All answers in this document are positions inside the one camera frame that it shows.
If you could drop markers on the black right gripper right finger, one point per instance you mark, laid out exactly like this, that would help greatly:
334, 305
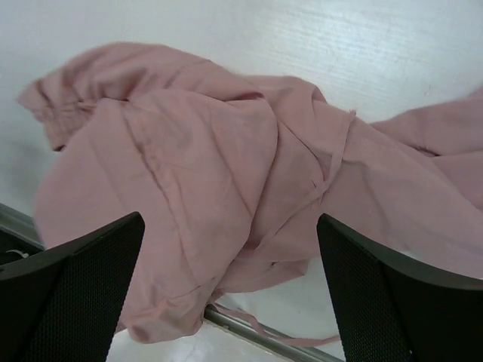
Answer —
390, 307

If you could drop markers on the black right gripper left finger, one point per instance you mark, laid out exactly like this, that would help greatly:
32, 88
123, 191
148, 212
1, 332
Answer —
64, 303

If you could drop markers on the pink trousers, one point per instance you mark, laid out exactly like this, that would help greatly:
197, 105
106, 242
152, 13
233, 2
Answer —
231, 173

